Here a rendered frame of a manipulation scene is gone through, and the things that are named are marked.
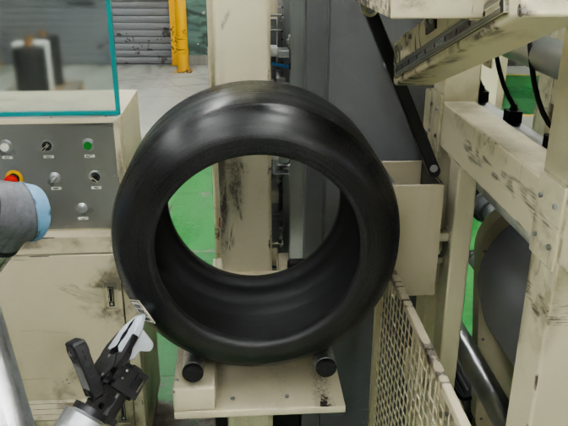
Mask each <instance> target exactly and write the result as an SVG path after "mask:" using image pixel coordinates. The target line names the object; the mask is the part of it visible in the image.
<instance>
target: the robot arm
mask: <svg viewBox="0 0 568 426"><path fill-rule="evenodd" d="M50 222H51V207H50V204H49V201H48V198H47V196H46V194H45V193H44V192H43V190H42V189H41V188H39V187H37V186H35V185H33V184H28V183H24V182H10V181H3V180H0V273H1V272H2V270H3V269H4V267H5V266H6V264H7V263H8V262H9V261H10V260H11V258H12V257H13V256H15V255H16V254H17V253H18V251H19V250H20V248H21V247H22V245H23V244H24V243H25V242H27V241H28V242H32V243H33V242H35V241H38V240H41V239H42V238H43V237H44V236H45V235H46V233H47V231H48V229H49V226H50ZM144 323H145V314H139V315H137V316H136V317H134V318H132V319H131V320H130V321H129V322H128V323H127V324H126V325H125V326H124V327H123V328H122V329H121V330H120V331H119V332H118V333H117V334H116V335H115V336H114V337H113V338H112V339H111V340H110V341H109V342H108V343H107V345H106V346H105V348H104V349H103V351H102V353H101V355H100V357H99V358H98V359H97V360H96V362H95V364H94V362H93V359H92V357H91V355H90V349H89V347H88V345H87V343H86V341H85V340H84V339H80V338H74V339H72V340H70V341H67V342H66V343H65V346H66V350H67V353H68V356H69V358H70V359H71V361H72V363H73V366H74V369H75V371H76V374H77V376H78V378H79V382H80V384H81V386H82V389H83V391H84V393H85V396H88V398H87V401H86V403H83V402H82V401H79V400H75V402H74V404H73V405H72V406H73V407H74V408H72V407H70V406H65V408H64V409H63V411H62V412H61V414H60V415H59V417H58V418H57V421H56V422H55V423H54V424H53V426H104V425H102V424H107V425H110V426H115V425H116V424H117V420H116V419H115V417H116V416H117V414H118V412H119V411H120V409H121V407H122V406H123V404H124V403H125V401H126V400H127V401H130V400H134V401H135V400H136V398H137V397H138V395H139V393H140V392H141V390H142V388H143V387H144V385H145V383H146V381H147V380H148V379H149V376H148V375H146V374H144V373H143V372H142V371H143V370H142V369H140V368H139V367H137V366H136V365H134V364H133V365H132V364H130V363H128V360H133V359H135V357H136V356H137V354H138V353H139V352H141V351H143V352H149V351H151V349H152V348H153V346H154V344H153V341H152V340H151V339H150V338H149V336H148V335H147V334H146V333H145V331H144V330H143V326H144ZM143 380H144V382H143V384H142V386H140V384H141V383H142V381H143ZM139 386H140V388H139ZM138 388H139V390H138ZM137 390H138V392H136V391H137ZM0 426H35V422H34V419H33V416H32V413H31V410H30V404H29V402H28V399H27V395H26V393H25V388H24V384H23V381H22V378H21V375H20V372H19V367H18V364H17V361H16V357H15V355H14V350H13V347H12V343H11V341H10V337H9V334H8V329H7V326H6V323H5V320H4V317H3V311H2V309H1V305H0Z"/></svg>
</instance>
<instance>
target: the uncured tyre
mask: <svg viewBox="0 0 568 426"><path fill-rule="evenodd" d="M251 155H268V156H280V157H285V158H288V159H291V160H294V161H299V162H301V163H303V164H305V165H307V166H309V167H312V168H313V169H315V170H316V171H318V172H320V173H322V174H323V175H324V176H326V177H327V178H329V179H330V180H331V181H332V182H333V183H334V184H335V185H336V186H337V187H338V188H339V189H340V200H339V207H338V211H337V215H336V219H335V222H334V224H333V226H332V228H331V230H330V232H329V234H328V235H327V237H326V238H325V240H324V242H323V243H322V244H321V245H320V246H319V247H318V248H317V249H316V250H315V251H314V252H313V253H312V254H311V255H310V256H309V257H307V258H306V259H304V260H303V261H301V262H299V263H298V264H296V265H294V266H292V267H290V268H288V269H285V270H281V271H278V272H275V273H271V274H266V275H257V276H248V275H239V274H235V273H231V272H228V271H224V270H221V269H218V268H216V267H215V266H213V265H210V264H208V263H206V262H205V261H203V260H202V259H201V258H200V257H198V256H197V255H196V254H195V253H193V252H192V251H191V250H190V249H189V248H188V246H187V245H186V244H185V243H184V242H183V240H182V239H181V238H180V236H179V235H178V232H177V230H176V228H175V226H174V225H173V222H172V218H171V215H170V211H169V207H168V201H169V200H170V198H171V197H172V196H173V195H174V194H175V193H176V191H177V190H178V189H179V188H180V187H181V186H182V185H183V184H184V183H185V182H187V181H188V180H189V179H190V178H191V177H192V176H194V175H195V174H197V173H198V172H200V171H202V170H204V169H205V168H207V167H209V166H211V165H214V164H216V163H218V162H220V161H224V160H227V159H231V158H234V157H239V156H251ZM111 239H112V252H113V257H114V260H115V264H116V267H117V273H118V275H119V278H120V280H121V283H122V284H123V288H124V290H125V292H126V293H127V295H128V297H129V299H133V300H139V301H140V302H141V303H142V305H143V306H144V307H145V309H146V310H147V312H148V313H149V315H150V316H151V318H152V319H153V320H154V321H155V322H156V323H155V324H153V323H148V322H147V323H148V324H149V325H150V326H151V327H152V328H153V329H155V330H156V331H157V332H158V333H159V334H161V335H162V336H163V337H165V338H166V339H167V340H168V341H170V342H171V343H173V344H175V345H176V346H178V347H180V348H182V349H183V350H185V351H187V352H190V353H192V354H194V355H196V356H199V357H202V358H205V359H209V360H211V361H214V362H218V363H225V364H231V365H237V366H251V367H256V366H271V365H277V364H283V363H290V362H293V361H297V360H299V359H302V358H306V357H309V356H312V355H314V354H315V353H318V352H321V351H323V350H325V349H326V348H328V347H330V346H332V345H334V344H335V343H337V342H338V341H340V340H341V339H342V338H344V337H345V336H347V335H348V334H349V333H351V332H352V331H353V330H354V329H356V328H357V327H358V326H359V325H360V324H361V323H362V322H363V321H364V320H365V319H366V318H367V316H368V315H369V314H370V313H371V311H372V310H373V309H374V307H375V306H376V304H377V303H378V302H379V300H380V299H381V297H382V295H383V294H384V292H385V289H386V288H387V286H388V284H389V282H390V279H391V276H392V273H393V270H394V268H395V265H396V258H397V254H398V248H399V240H400V215H399V208H398V204H397V199H396V194H395V190H394V188H393V185H392V183H391V180H390V178H389V175H388V173H387V171H386V170H385V168H384V166H383V164H382V163H381V161H380V159H379V157H378V156H377V155H376V154H375V152H374V150H373V149H372V147H371V146H370V144H369V142H368V141H367V140H366V139H365V137H364V136H363V134H362V132H361V131H360V130H359V129H358V127H357V126H356V125H355V124H354V122H353V121H352V120H351V119H350V118H349V117H348V116H347V115H346V114H345V113H343V112H342V111H341V110H340V109H338V108H337V107H336V106H334V105H333V104H331V103H330V102H328V101H327V100H325V99H324V98H322V97H320V96H317V95H316V94H314V93H312V92H310V91H308V90H305V89H302V88H299V87H297V86H294V85H289V84H284V83H280V82H275V81H267V80H243V81H235V82H230V83H225V84H222V85H216V86H213V87H210V88H208V89H205V90H202V91H200V92H198V93H195V94H193V95H191V96H190V97H188V98H186V99H184V100H183V101H180V102H179V103H178V104H177V105H175V106H174V107H172V108H171V109H170V110H169V111H167V112H166V113H165V114H164V115H163V116H161V117H160V118H159V119H158V120H157V121H156V123H155V124H154V125H153V126H152V127H151V128H150V130H149V131H148V132H147V134H146V135H145V136H144V138H143V139H142V140H141V142H140V144H139V146H138V148H137V150H136V151H135V153H134V156H133V158H132V160H131V162H130V163H129V166H128V169H127V171H126V172H125V174H124V176H123V180H122V182H121V183H120V186H119V188H118V191H117V195H116V199H115V201H114V206H113V210H112V223H111Z"/></svg>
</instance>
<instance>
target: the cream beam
mask: <svg viewBox="0 0 568 426"><path fill-rule="evenodd" d="M354 1H356V2H358V3H361V4H362V5H364V6H366V7H368V8H371V9H373V10H374V11H376V12H378V13H380V14H383V15H384V16H386V17H388V18H390V19H468V20H480V19H481V18H482V14H483V6H484V4H485V3H486V2H487V1H486V0H384V1H382V0H354Z"/></svg>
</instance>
